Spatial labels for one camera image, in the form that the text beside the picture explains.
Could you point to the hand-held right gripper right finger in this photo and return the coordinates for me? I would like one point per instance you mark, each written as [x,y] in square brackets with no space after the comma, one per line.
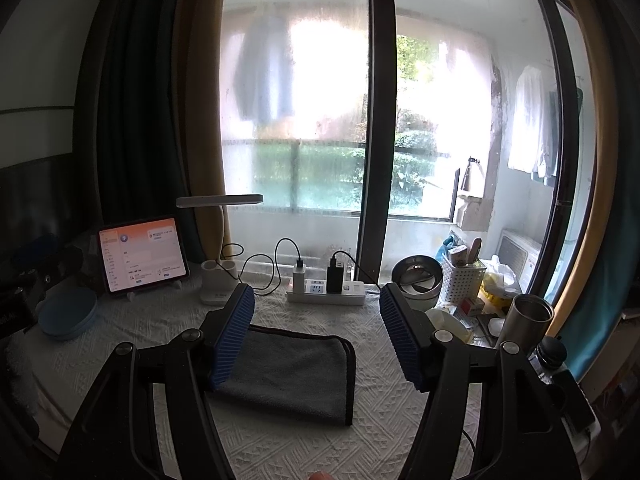
[400,340]

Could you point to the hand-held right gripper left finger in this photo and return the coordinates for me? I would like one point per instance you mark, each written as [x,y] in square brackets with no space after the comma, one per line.
[231,340]

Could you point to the grey towel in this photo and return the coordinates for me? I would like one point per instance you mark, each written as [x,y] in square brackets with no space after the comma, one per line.
[295,375]

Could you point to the steel bowl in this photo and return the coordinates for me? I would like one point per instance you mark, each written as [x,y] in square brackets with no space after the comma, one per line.
[417,275]

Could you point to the white power strip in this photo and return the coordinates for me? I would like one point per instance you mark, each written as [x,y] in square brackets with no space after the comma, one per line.
[350,294]

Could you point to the white plastic basket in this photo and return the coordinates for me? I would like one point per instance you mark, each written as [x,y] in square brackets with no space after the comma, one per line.
[462,277]

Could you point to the black charger plug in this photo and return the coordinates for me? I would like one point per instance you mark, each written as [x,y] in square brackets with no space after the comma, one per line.
[335,280]

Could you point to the white charger plug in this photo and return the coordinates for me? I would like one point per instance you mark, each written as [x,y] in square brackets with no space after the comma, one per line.
[300,280]

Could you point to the white desk lamp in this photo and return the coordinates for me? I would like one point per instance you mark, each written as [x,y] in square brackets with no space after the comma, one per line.
[220,240]

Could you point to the white textured tablecloth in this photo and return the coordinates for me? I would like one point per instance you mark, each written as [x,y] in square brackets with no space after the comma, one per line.
[280,440]

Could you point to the yellow plastic bag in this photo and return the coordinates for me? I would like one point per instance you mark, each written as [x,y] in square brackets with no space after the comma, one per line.
[500,285]

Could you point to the tablet with lit screen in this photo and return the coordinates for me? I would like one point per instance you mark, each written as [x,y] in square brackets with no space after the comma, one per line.
[142,255]

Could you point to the steel tumbler cup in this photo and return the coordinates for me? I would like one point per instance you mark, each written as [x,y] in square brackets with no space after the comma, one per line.
[525,322]

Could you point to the white air conditioner unit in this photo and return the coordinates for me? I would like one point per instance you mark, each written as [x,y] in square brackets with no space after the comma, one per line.
[517,255]

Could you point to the black round lid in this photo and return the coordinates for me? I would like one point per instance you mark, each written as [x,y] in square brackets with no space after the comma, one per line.
[551,350]

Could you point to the blue round lid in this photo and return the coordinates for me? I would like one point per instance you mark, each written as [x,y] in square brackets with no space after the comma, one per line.
[67,312]

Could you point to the yellow curtain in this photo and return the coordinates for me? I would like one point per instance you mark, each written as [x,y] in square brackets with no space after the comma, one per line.
[205,110]

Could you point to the dark green curtain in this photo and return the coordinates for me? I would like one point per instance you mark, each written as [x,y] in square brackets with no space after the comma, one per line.
[130,110]

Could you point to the hanging white shirt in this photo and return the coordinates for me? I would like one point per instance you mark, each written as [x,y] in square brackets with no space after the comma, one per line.
[532,125]

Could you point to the hanging light blue shirt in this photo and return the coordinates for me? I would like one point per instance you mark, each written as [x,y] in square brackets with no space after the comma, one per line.
[265,67]

